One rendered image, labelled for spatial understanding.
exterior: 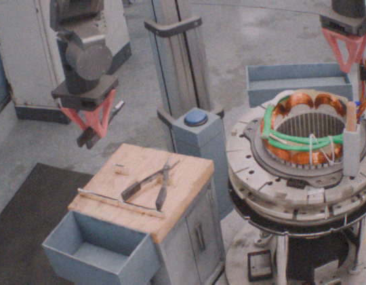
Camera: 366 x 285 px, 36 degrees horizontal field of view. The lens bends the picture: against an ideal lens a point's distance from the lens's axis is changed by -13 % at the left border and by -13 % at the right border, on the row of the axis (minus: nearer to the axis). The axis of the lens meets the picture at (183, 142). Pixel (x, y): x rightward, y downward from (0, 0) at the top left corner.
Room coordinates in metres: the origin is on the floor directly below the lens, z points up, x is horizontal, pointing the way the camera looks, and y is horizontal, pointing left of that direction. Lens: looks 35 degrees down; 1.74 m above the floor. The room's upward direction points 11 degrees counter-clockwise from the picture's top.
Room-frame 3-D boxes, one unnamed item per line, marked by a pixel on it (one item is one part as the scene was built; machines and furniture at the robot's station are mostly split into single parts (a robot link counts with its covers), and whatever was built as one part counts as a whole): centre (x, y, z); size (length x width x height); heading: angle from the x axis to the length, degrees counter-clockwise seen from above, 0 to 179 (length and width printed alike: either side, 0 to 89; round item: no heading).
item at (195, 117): (1.09, -0.03, 1.04); 0.04 x 0.04 x 0.01
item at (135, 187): (0.83, 0.10, 1.09); 0.04 x 0.01 x 0.02; 130
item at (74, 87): (0.88, 0.14, 1.29); 0.10 x 0.07 x 0.07; 56
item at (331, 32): (0.74, -0.27, 1.35); 0.07 x 0.07 x 0.09; 44
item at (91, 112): (0.88, 0.14, 1.22); 0.07 x 0.07 x 0.09; 56
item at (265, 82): (1.14, -0.28, 0.92); 0.25 x 0.11 x 0.28; 79
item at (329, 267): (0.74, -0.23, 0.85); 0.06 x 0.04 x 0.05; 97
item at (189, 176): (0.87, 0.09, 1.05); 0.20 x 0.19 x 0.02; 145
